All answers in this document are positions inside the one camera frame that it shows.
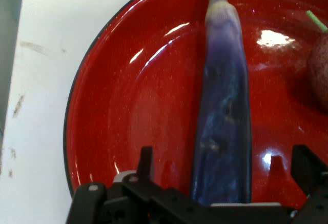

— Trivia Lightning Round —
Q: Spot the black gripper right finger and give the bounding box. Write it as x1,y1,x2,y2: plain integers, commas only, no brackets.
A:
289,144,328,224

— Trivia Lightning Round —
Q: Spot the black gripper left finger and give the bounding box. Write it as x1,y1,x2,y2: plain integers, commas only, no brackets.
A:
65,146,207,224

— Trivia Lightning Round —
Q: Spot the purple toy eggplant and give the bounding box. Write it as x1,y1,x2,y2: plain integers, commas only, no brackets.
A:
189,0,254,207

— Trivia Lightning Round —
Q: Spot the red round plate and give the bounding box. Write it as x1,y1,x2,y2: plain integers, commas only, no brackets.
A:
63,0,328,211

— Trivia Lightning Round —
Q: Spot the round red toy fruit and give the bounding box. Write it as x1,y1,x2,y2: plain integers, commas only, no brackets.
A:
305,10,328,114

